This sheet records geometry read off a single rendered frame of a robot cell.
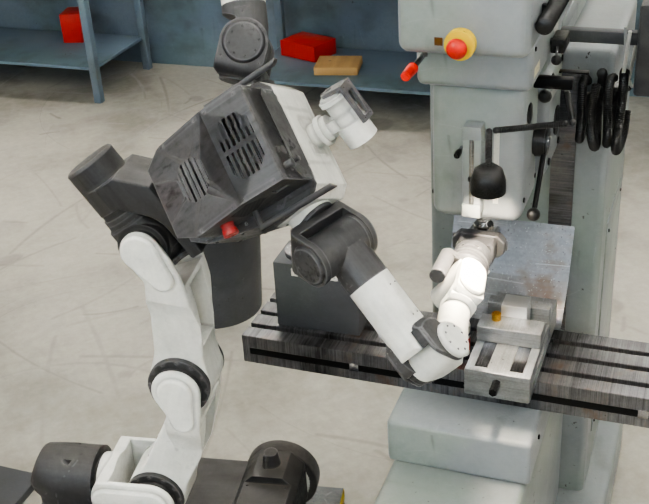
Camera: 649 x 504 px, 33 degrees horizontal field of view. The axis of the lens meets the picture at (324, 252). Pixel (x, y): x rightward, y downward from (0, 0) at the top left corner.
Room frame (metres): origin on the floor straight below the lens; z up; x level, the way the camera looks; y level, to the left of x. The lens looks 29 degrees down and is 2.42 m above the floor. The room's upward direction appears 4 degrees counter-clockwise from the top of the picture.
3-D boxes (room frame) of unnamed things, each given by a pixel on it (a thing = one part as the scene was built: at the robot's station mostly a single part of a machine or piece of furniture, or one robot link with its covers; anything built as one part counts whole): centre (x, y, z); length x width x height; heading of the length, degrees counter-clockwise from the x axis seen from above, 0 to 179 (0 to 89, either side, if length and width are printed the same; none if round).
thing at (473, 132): (2.09, -0.33, 1.45); 0.04 x 0.04 x 0.21; 68
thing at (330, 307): (2.36, 0.01, 1.02); 0.22 x 0.12 x 0.20; 69
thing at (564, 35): (2.20, -0.52, 1.66); 0.12 x 0.04 x 0.04; 158
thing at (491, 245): (2.11, -0.34, 1.23); 0.13 x 0.12 x 0.10; 68
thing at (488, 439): (2.19, -0.37, 0.78); 0.50 x 0.35 x 0.12; 158
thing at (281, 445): (2.26, 0.15, 0.50); 0.20 x 0.05 x 0.20; 78
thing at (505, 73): (2.23, -0.39, 1.68); 0.34 x 0.24 x 0.10; 158
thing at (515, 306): (2.16, -0.45, 1.03); 0.06 x 0.05 x 0.06; 68
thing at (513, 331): (2.11, -0.42, 1.01); 0.15 x 0.06 x 0.04; 68
